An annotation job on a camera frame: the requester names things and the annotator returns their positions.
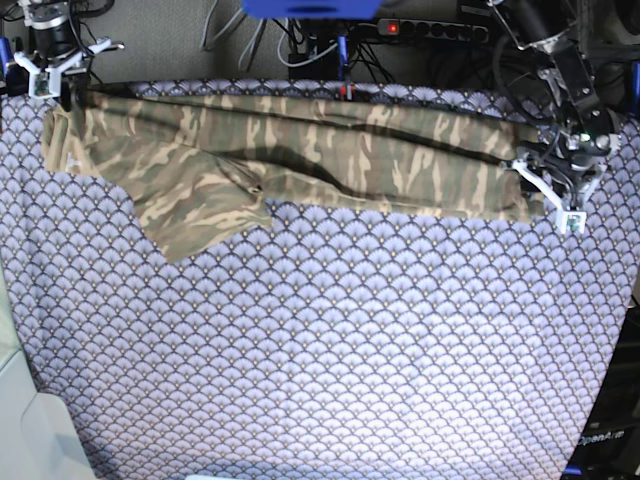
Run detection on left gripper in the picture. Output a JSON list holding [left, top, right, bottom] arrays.
[[519, 127, 618, 198]]

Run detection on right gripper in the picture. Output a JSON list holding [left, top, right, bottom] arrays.
[[29, 42, 93, 112]]

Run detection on camouflage T-shirt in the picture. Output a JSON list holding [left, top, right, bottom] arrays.
[[41, 92, 544, 262]]

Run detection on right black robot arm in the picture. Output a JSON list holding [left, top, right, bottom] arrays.
[[14, 1, 92, 112]]

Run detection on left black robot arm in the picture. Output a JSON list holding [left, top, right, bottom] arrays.
[[487, 1, 619, 210]]

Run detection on red black table clamp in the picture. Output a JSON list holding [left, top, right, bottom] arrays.
[[338, 84, 355, 101]]

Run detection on black power strip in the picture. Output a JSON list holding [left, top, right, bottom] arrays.
[[376, 18, 490, 44]]

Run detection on black OpenArm box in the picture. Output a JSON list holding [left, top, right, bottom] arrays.
[[562, 302, 639, 479]]

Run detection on white plastic bin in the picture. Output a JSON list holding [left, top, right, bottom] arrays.
[[0, 279, 96, 480]]

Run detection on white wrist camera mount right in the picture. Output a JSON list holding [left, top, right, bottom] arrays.
[[13, 37, 125, 100]]

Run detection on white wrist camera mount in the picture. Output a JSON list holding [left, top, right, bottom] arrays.
[[13, 37, 125, 100], [509, 159, 607, 235]]

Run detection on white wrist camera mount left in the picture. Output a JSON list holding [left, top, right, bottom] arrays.
[[509, 159, 607, 235]]

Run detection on blue vertical clamp post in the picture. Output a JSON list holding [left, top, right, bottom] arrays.
[[337, 35, 349, 81]]

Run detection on blue mount plate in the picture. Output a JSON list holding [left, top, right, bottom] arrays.
[[242, 0, 382, 19]]

